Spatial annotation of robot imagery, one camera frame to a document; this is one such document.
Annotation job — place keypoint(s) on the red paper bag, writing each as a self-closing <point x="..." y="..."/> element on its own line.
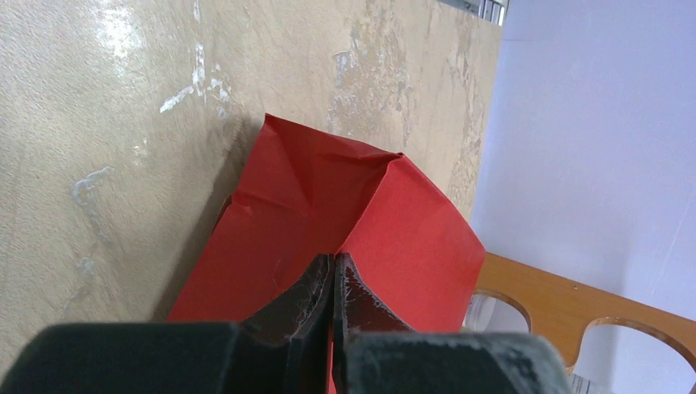
<point x="304" y="193"/>

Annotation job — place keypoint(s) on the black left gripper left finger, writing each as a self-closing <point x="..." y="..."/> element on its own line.
<point x="282" y="348"/>

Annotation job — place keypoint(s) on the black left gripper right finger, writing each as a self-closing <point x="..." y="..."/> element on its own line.
<point x="375" y="351"/>

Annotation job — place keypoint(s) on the orange wooden shelf rack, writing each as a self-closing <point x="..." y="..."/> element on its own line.
<point x="562" y="310"/>

